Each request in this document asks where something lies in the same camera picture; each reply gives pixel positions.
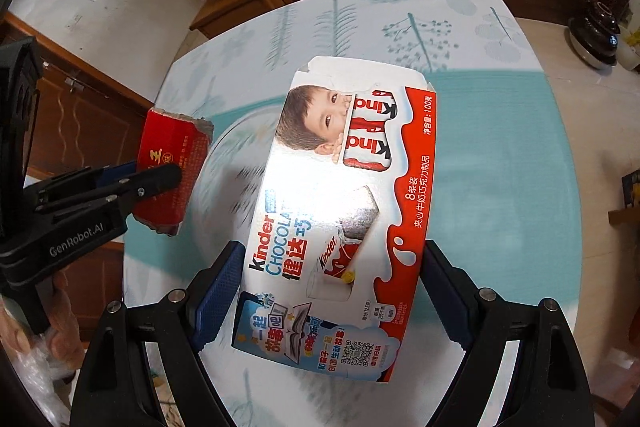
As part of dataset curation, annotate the red cigarette pack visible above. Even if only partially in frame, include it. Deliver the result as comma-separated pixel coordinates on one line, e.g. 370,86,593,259
132,108,214,236

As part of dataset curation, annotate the patterned teal white tablecloth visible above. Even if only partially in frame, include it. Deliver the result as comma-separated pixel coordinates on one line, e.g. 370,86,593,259
121,0,586,427

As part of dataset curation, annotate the clear plastic glove wrap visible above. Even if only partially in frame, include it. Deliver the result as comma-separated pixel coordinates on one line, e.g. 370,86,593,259
12,329,76,426

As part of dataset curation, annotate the person's left hand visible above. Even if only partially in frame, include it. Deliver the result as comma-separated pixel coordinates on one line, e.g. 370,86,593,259
1,271,85,379

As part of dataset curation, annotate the Kinder chocolate box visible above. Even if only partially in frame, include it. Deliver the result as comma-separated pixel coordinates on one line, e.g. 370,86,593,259
232,56,437,383

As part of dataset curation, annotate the brown wooden door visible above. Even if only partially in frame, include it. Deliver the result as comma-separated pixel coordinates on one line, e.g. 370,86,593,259
1,13,152,341

